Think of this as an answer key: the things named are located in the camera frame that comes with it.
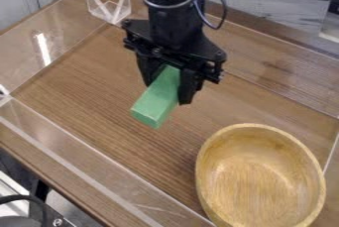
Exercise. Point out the clear acrylic front wall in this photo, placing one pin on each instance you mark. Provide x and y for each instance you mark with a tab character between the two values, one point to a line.
126	172

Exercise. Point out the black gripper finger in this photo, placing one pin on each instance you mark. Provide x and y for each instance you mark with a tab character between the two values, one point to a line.
191	84
151	66

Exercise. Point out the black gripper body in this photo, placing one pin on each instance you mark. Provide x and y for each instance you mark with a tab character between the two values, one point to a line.
171	34

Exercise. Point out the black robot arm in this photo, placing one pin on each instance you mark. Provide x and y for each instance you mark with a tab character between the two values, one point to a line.
170	39

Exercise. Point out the brown wooden bowl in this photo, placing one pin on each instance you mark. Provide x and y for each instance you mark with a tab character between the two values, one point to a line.
258	178

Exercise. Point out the green rectangular block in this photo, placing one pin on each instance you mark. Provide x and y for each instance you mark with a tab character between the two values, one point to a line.
159	99

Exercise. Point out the clear acrylic corner bracket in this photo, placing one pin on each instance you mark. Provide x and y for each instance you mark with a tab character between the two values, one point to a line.
110	11

